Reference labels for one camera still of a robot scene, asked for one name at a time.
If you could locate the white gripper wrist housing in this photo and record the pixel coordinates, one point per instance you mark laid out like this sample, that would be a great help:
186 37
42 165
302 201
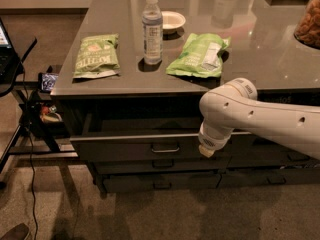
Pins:
210 142

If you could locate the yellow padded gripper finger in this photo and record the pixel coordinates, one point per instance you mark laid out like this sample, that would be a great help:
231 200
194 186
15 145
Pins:
205 151

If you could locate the grey top drawer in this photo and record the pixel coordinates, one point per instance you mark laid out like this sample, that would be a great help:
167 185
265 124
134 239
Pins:
120 140

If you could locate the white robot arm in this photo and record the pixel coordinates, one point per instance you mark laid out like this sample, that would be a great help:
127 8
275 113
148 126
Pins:
234 105

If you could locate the grey middle drawer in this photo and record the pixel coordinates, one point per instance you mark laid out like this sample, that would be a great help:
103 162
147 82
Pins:
162 165

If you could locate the grey drawer cabinet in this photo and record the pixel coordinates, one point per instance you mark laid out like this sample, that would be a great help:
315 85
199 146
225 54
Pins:
169 94

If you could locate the green snack bag right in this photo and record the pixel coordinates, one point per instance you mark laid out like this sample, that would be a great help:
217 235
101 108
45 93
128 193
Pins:
201 56

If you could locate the white bowl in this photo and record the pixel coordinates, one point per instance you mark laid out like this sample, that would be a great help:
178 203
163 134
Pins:
172 21

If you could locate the clear water bottle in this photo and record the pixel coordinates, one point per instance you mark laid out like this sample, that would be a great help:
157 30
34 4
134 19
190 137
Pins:
152 20

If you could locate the green chip bag left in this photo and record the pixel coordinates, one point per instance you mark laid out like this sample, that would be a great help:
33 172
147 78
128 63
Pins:
97 57

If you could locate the colourful items on shelf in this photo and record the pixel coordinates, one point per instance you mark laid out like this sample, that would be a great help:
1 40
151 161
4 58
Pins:
49 114

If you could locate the smartphone with lit screen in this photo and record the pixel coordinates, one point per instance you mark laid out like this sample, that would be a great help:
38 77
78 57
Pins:
47 81

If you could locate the black laptop stand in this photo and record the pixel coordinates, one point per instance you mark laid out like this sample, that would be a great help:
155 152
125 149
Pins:
32 135

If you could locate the dark shoe tip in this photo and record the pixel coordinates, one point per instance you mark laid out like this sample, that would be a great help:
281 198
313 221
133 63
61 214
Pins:
19 232

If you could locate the black laptop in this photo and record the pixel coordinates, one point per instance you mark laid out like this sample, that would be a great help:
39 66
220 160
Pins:
8 55

